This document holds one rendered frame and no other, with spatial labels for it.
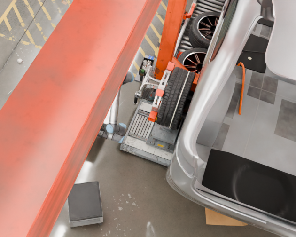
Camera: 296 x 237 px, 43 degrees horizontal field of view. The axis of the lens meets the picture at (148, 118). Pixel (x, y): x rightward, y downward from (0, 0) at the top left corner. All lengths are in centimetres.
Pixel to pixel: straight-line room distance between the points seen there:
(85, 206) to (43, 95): 293
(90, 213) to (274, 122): 212
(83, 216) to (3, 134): 294
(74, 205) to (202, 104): 180
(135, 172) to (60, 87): 342
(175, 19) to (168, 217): 220
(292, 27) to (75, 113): 126
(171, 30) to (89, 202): 199
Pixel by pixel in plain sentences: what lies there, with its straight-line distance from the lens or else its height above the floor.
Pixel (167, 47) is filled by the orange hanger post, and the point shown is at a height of 112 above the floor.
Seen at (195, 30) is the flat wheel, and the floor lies 51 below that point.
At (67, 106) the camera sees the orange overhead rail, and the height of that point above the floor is 322.
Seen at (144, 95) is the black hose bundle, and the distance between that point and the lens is 391.
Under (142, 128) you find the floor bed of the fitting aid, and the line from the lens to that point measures 483.
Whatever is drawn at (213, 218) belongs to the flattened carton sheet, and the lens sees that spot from 454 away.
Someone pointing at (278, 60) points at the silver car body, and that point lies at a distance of 199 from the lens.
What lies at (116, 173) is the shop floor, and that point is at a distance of 456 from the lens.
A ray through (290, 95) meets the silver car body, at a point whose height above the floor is 103.
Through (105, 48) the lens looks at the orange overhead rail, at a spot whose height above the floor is 322.
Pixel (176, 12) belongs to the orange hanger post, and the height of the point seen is 165.
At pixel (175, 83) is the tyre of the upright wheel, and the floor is 118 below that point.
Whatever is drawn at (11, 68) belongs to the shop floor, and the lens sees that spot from 547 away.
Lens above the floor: 423
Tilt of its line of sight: 59 degrees down
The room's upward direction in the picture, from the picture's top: 12 degrees clockwise
